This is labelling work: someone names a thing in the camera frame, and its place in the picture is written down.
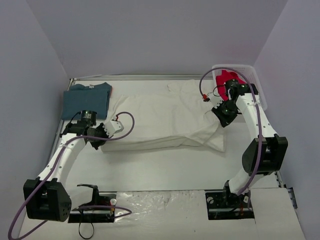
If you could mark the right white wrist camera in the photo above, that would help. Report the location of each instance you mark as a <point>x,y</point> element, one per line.
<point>211,98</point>

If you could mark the folded teal t shirt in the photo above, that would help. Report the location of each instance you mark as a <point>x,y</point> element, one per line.
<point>90,98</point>

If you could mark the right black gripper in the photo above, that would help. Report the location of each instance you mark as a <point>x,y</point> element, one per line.
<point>222,117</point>

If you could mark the white plastic basket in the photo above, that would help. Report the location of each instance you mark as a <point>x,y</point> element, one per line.
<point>248,71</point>

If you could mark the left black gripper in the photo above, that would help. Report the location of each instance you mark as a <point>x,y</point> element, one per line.
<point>99,135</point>

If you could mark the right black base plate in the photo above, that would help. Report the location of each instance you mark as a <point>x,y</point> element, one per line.
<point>233,207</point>

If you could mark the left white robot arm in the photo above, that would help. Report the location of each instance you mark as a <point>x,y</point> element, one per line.
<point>46,196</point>

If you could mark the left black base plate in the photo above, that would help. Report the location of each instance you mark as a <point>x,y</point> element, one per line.
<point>97,215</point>

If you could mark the red t shirt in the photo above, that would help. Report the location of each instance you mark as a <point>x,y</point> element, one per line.
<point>224,76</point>

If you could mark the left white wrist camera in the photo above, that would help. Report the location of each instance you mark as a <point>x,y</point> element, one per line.
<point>113,127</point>

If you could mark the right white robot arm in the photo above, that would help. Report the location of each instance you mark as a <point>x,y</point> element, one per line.
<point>266,151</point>

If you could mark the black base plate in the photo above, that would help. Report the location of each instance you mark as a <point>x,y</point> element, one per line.
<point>233,207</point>
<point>97,215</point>

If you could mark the white t shirt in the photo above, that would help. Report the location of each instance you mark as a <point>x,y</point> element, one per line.
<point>177,117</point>

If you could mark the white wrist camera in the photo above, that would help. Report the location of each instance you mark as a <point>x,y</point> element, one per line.
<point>113,127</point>
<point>211,98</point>

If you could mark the aluminium table rail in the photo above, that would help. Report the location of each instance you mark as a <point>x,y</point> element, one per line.
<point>139,77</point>

